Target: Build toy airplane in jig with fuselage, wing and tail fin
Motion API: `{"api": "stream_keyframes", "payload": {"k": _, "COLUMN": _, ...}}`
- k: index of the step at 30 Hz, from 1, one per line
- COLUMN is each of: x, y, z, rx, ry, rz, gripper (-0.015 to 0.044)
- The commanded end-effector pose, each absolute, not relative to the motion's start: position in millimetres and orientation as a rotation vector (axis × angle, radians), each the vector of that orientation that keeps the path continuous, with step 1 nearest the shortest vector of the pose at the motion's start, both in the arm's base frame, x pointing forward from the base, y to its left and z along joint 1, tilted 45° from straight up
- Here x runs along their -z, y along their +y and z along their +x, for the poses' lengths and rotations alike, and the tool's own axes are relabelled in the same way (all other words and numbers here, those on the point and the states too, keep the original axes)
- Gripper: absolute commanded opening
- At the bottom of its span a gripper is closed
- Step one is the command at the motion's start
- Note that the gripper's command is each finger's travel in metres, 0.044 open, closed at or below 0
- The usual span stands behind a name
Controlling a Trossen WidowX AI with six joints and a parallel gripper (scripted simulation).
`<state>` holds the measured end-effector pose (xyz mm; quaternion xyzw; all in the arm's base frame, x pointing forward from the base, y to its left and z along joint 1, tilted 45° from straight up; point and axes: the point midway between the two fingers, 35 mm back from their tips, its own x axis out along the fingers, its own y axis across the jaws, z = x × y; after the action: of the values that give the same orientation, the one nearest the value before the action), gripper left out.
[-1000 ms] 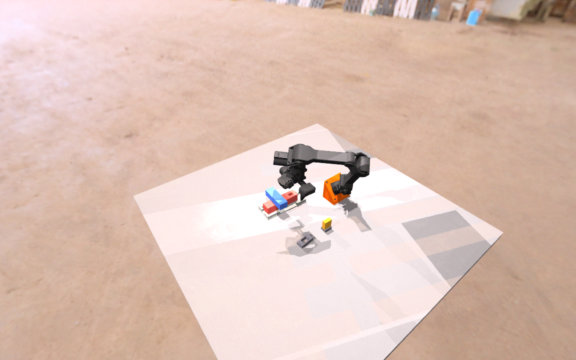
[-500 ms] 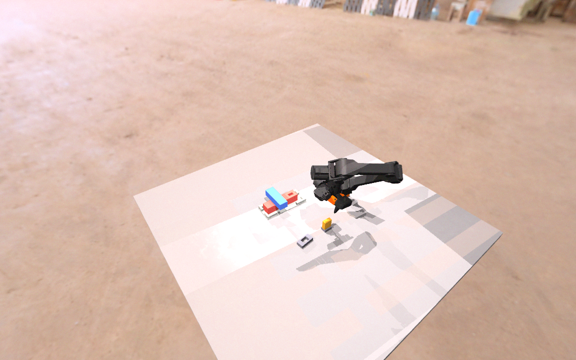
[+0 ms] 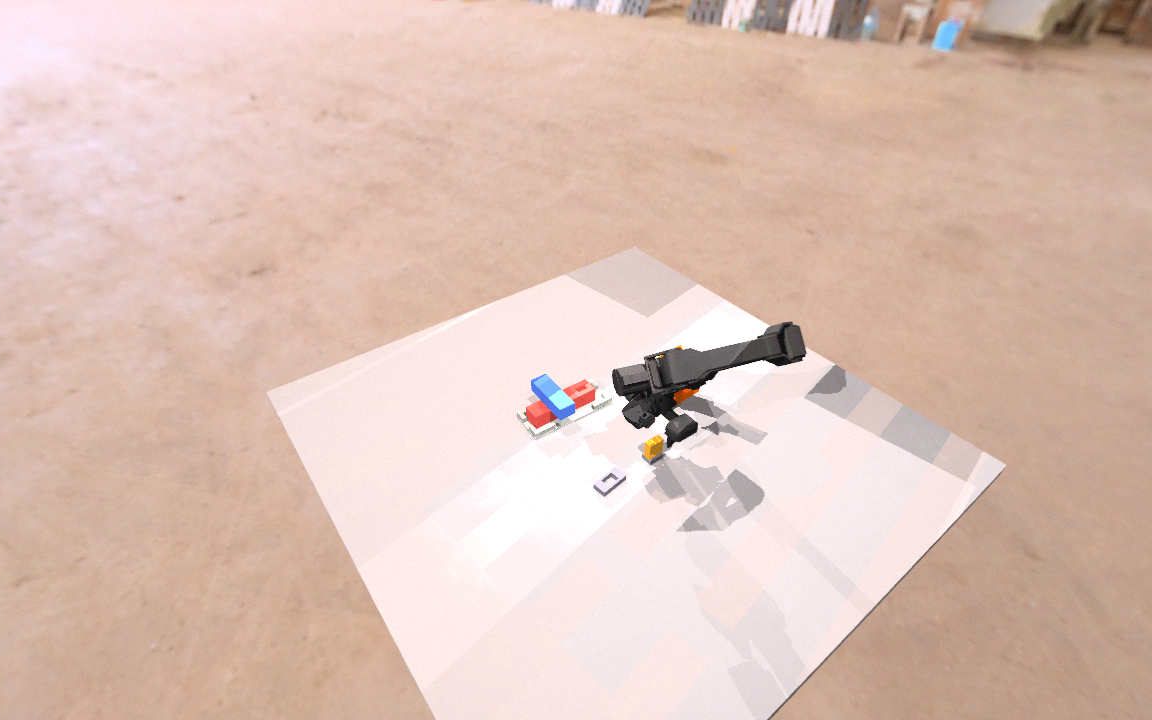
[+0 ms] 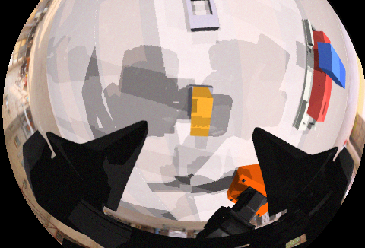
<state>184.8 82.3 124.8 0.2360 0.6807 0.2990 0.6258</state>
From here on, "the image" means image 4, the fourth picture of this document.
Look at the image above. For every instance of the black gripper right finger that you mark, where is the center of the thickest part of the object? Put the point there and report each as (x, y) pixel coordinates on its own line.
(286, 170)

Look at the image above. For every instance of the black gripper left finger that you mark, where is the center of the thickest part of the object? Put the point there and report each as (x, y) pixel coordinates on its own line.
(105, 164)

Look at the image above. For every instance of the blue bar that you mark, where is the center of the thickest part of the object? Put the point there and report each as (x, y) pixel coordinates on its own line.
(331, 64)

